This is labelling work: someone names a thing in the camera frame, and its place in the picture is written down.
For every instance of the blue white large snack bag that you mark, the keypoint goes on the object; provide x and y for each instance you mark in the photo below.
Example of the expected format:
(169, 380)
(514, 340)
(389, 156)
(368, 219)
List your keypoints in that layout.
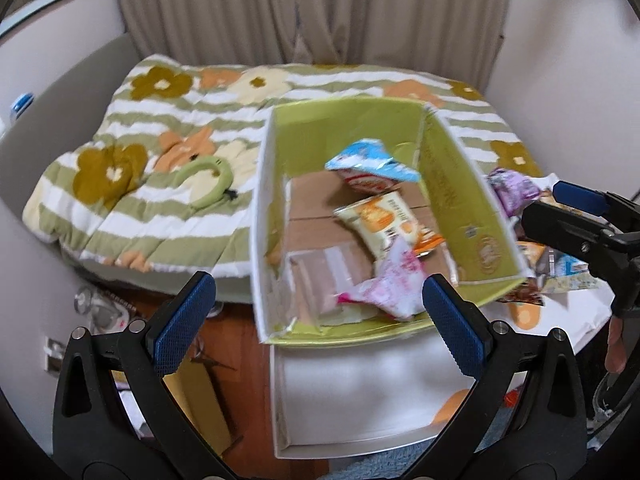
(559, 273)

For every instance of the yellow brown chips bag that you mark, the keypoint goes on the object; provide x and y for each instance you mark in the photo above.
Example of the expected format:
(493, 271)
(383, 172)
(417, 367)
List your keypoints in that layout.
(527, 292)

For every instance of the blue white wall device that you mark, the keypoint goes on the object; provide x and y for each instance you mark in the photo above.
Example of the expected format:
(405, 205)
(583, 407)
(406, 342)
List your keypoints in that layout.
(20, 104)

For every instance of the person's right hand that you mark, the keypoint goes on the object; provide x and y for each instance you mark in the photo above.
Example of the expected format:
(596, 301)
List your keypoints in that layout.
(616, 357)

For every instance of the green cardboard box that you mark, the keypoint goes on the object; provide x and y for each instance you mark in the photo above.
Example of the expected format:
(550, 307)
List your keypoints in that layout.
(339, 181)

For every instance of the grey headboard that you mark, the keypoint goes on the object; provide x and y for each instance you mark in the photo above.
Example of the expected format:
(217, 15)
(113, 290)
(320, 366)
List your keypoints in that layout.
(65, 116)

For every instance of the purple snack bag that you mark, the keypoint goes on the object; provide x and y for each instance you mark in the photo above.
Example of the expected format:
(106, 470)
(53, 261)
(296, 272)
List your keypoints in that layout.
(513, 190)

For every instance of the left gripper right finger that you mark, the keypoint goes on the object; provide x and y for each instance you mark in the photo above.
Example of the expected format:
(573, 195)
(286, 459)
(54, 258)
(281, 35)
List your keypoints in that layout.
(524, 417)

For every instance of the white pink snack bag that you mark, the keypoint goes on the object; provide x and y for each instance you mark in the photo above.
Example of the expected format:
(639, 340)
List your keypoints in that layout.
(397, 285)

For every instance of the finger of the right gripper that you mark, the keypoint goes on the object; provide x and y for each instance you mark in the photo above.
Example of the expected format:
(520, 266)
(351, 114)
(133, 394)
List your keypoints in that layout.
(614, 209)
(565, 231)

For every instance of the beige curtain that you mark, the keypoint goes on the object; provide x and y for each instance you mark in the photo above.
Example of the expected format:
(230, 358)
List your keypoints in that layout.
(458, 39)

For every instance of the orange white snack bag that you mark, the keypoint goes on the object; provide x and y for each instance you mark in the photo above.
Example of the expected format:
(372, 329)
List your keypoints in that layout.
(378, 220)

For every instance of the green plush ring toy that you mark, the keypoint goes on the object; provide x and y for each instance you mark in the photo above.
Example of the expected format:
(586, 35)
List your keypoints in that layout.
(208, 178)

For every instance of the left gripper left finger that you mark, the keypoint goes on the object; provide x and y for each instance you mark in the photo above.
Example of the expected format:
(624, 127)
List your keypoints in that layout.
(114, 417)

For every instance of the floral striped quilt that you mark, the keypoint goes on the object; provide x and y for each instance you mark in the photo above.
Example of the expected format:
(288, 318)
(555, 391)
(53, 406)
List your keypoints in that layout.
(111, 201)

